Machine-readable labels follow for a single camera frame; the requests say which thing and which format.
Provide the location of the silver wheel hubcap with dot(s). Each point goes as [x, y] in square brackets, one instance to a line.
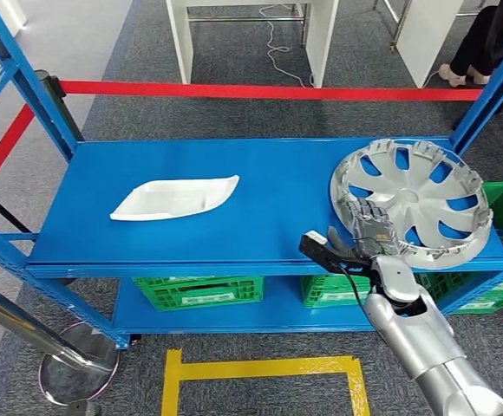
[411, 201]

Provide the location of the yellow floor tape square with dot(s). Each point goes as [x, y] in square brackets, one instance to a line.
[171, 384]

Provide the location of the white table with metal frame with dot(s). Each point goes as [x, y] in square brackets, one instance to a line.
[425, 40]

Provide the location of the person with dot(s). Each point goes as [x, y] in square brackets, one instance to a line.
[477, 46]

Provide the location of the white cabinet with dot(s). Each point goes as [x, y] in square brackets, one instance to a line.
[13, 11]

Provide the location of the dark belt stanchion post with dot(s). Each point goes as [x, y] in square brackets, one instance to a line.
[58, 94]

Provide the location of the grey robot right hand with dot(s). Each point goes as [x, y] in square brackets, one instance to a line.
[373, 232]

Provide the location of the chrome stanchion post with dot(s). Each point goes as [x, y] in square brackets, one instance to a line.
[78, 373]

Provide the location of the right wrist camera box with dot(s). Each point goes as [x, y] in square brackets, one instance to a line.
[321, 252]

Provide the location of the blue metal shelf rack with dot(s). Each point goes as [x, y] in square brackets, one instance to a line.
[234, 241]

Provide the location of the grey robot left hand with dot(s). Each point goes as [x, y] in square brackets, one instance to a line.
[82, 409]

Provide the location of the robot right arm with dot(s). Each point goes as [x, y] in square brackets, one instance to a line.
[416, 333]

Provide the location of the long red barrier belt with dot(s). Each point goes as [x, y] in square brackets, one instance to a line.
[234, 90]

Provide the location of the short red barrier belt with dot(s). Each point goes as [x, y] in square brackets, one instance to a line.
[0, 155]

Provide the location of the white plastic tray part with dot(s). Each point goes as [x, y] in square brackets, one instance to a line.
[169, 201]

